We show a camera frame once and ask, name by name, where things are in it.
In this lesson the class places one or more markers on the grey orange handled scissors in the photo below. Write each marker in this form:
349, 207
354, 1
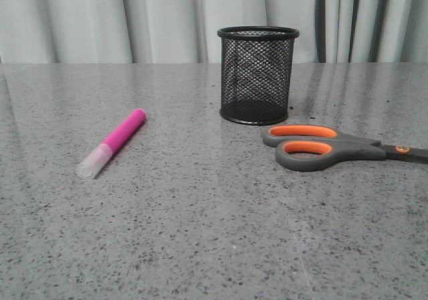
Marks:
307, 148

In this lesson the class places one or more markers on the black mesh pen cup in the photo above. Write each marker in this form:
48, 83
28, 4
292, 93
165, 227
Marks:
256, 67

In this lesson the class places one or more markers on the grey pleated curtain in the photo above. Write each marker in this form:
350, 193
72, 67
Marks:
185, 31

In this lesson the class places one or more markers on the pink marker pen clear cap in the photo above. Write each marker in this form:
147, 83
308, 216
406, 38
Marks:
98, 158

